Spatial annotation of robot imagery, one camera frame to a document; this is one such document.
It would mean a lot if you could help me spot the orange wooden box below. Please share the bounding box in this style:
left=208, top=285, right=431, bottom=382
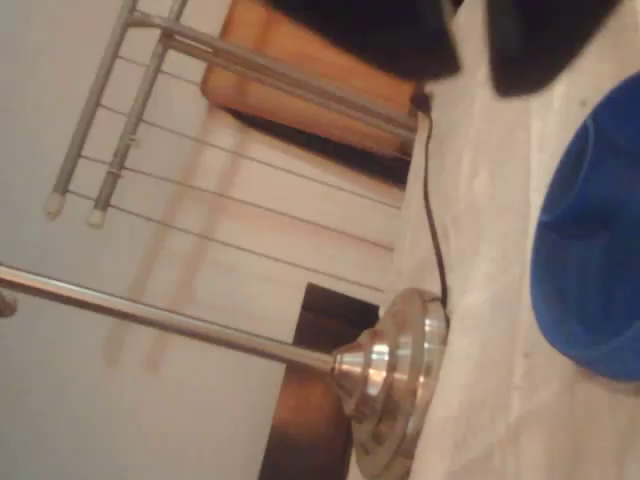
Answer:
left=199, top=0, right=417, bottom=157

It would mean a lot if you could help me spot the grey metal drying rack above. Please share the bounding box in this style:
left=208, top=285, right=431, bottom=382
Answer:
left=47, top=0, right=419, bottom=297

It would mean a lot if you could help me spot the white wrinkled cloth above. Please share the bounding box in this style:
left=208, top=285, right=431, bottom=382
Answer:
left=394, top=0, right=640, bottom=480

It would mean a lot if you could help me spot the blue round plastic bowl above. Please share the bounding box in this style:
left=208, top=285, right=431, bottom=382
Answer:
left=530, top=72, right=640, bottom=384

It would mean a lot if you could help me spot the silver metal floor lamp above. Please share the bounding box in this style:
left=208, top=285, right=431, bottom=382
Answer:
left=0, top=262, right=450, bottom=480

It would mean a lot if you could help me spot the dark brown wooden furniture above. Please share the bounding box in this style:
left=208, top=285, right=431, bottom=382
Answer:
left=259, top=282, right=384, bottom=480

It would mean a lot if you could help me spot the thin black power cable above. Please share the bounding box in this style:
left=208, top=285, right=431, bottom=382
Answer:
left=410, top=92, right=452, bottom=307

